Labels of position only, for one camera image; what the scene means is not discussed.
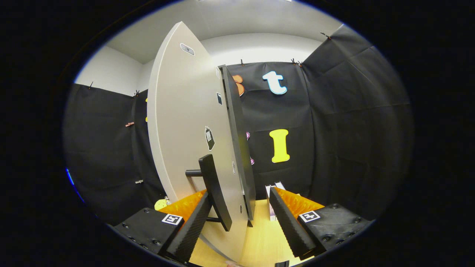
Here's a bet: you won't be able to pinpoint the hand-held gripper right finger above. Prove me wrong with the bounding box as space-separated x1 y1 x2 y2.
269 187 374 260

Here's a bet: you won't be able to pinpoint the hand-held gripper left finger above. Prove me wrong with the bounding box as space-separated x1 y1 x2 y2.
111 189 214 264

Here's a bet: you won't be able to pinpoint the dark grey shoe cabinet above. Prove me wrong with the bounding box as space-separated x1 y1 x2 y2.
218 65 256 227

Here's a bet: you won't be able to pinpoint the beige shoe cabinet door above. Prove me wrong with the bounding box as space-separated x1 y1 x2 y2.
147 21 249 262

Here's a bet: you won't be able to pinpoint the white and purple books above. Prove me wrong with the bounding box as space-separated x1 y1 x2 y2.
265 181 286 222

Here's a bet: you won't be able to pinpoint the black backdrop cloth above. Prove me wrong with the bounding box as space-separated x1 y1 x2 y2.
63 24 414 227

